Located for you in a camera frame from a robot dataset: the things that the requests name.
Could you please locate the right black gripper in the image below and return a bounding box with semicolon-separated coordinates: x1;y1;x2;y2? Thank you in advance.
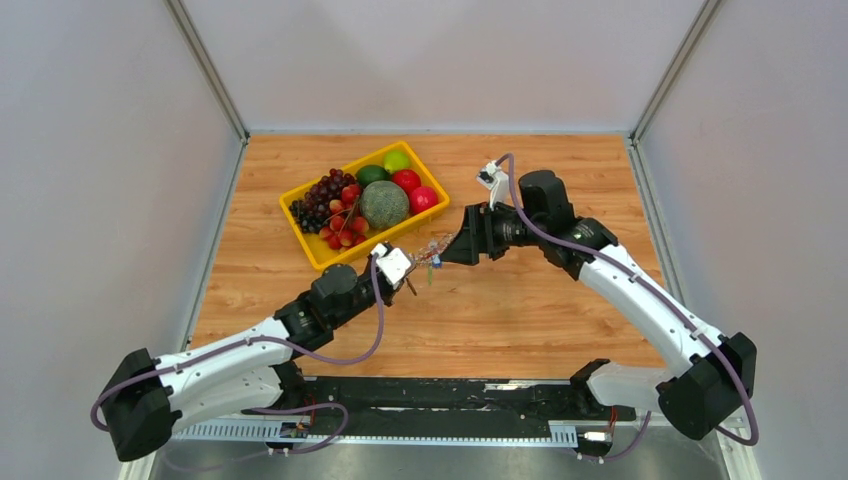
440;199;546;266

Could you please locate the lime green fruit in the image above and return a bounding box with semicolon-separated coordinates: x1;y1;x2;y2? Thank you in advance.
383;150;411;175

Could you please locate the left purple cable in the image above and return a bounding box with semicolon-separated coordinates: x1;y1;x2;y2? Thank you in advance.
89;254;386;433

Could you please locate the dark purple grape bunch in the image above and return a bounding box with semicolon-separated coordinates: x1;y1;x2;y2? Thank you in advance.
288;169;361;234

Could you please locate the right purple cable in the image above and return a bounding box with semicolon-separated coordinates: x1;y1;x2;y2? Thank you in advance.
494;152;761;463

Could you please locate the dark green avocado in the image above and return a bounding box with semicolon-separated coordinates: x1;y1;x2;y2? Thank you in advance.
355;165;390;189

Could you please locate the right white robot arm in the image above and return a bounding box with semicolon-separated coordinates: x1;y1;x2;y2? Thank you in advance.
440;164;757;440

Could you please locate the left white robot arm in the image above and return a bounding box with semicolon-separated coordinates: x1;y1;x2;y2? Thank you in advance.
89;259;413;462

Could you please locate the purple cable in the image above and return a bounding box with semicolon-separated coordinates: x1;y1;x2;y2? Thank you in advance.
494;152;761;463
89;254;386;433

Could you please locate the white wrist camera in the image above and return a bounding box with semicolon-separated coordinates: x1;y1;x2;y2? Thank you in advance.
476;160;510;209
370;243;415;272

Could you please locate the netted green melon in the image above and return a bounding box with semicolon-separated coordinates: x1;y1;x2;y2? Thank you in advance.
360;181;410;229

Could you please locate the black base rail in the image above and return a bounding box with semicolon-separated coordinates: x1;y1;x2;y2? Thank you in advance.
271;376;636;439

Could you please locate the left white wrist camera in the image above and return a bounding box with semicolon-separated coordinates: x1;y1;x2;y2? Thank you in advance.
370;243;415;272

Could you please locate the pink red peach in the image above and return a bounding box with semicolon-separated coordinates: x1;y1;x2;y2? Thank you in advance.
408;186;439;215

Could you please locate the red apple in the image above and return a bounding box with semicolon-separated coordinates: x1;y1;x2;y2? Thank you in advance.
391;169;422;195

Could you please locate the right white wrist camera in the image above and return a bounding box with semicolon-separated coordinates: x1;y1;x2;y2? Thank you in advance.
476;160;510;209

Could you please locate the red lychee bunch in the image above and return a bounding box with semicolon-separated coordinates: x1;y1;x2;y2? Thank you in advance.
316;183;370;252

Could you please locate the silver keyring chain with keys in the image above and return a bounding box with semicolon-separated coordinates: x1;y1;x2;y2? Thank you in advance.
405;237;455;296

